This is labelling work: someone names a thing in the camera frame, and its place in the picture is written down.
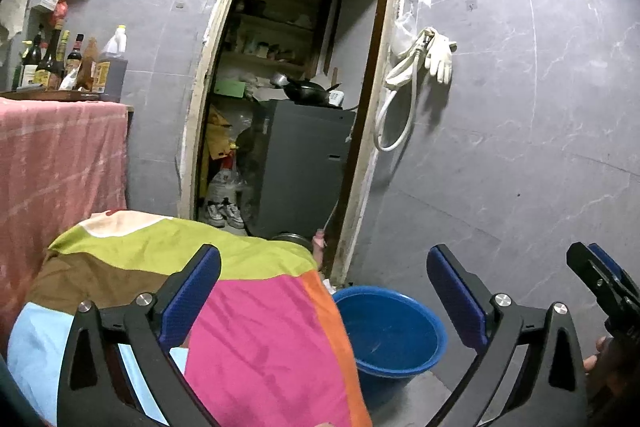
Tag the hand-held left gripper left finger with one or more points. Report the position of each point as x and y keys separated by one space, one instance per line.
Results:
x=190 y=288

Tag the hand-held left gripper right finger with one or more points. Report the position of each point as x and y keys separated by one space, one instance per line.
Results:
x=457 y=302

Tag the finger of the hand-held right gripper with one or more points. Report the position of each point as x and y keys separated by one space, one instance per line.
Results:
x=597 y=279
x=611 y=262

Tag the blue plastic bucket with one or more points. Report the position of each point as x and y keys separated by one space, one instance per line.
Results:
x=390 y=332

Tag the person's right hand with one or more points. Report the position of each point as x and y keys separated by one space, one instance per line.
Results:
x=597 y=354

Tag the white sneaker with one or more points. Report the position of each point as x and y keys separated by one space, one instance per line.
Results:
x=215 y=214
x=234 y=214

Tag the colourful patchwork blanket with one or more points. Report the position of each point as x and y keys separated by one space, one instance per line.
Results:
x=260 y=322

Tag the clear plastic bottle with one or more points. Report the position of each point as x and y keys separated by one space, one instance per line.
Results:
x=225 y=182

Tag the metal bowl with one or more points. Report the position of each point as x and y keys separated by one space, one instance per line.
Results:
x=291 y=238

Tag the pink object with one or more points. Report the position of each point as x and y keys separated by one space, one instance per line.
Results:
x=319 y=241

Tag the yellow bag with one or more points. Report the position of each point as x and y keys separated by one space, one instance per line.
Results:
x=219 y=134

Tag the grey metal cabinet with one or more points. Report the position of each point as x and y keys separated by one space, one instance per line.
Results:
x=300 y=167

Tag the pink checked cloth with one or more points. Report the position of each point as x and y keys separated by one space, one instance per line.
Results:
x=55 y=177

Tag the green box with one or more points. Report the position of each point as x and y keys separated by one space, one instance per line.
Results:
x=232 y=88

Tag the black wok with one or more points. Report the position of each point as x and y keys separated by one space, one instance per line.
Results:
x=306 y=93

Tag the wooden tray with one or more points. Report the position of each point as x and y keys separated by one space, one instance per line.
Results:
x=50 y=95

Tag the brown sauce bottle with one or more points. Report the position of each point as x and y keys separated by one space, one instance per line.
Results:
x=89 y=67

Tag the white rubber glove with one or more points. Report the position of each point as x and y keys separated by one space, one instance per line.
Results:
x=440 y=57

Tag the dark red-cap bottle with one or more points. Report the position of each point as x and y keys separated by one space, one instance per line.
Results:
x=75 y=57

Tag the dark yellow-label bottle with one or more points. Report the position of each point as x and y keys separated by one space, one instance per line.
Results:
x=47 y=67

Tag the slim sauce bottle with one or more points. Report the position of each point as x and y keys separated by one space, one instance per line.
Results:
x=62 y=52

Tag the wooden shelf unit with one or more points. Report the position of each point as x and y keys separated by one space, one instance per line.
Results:
x=270 y=27

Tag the clear plastic bag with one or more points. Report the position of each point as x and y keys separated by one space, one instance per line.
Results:
x=402 y=32

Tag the dark wine bottle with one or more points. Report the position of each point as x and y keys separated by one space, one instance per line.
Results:
x=31 y=62

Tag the small green bottle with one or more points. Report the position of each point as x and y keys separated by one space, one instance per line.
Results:
x=18 y=72

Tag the red net bag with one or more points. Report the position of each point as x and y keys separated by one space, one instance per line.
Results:
x=61 y=7

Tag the wooden door frame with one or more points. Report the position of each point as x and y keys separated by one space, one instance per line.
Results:
x=187 y=147

